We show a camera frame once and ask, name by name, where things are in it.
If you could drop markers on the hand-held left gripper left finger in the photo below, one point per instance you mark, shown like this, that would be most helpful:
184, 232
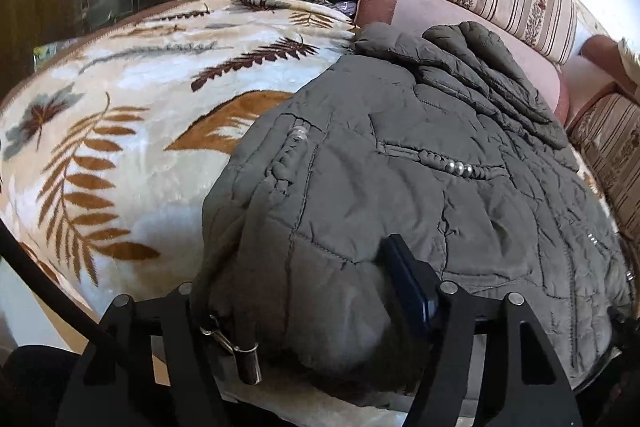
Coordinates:
175, 337

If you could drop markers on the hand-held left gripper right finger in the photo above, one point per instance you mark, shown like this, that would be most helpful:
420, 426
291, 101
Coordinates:
410, 277

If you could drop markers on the grey quilted hooded jacket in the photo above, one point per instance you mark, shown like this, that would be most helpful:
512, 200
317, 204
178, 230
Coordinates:
400, 207

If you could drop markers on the leaf print blanket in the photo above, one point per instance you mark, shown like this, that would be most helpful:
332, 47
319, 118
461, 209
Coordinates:
150, 132

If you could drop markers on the long striped floral cushion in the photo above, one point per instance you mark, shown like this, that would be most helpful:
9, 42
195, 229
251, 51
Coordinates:
615, 147

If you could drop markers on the pink bolster cushion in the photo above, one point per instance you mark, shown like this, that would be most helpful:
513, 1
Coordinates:
430, 7

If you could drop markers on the purple patterned cloth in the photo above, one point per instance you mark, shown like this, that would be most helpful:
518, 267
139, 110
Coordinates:
345, 8

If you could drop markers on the pink sofa cushion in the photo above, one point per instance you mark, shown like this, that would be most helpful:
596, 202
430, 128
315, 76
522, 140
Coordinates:
595, 52

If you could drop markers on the cream cloth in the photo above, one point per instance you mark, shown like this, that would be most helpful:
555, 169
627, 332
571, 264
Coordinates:
631, 57

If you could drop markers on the colourful magazine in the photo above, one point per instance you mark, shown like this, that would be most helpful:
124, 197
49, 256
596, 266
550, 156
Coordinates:
50, 50

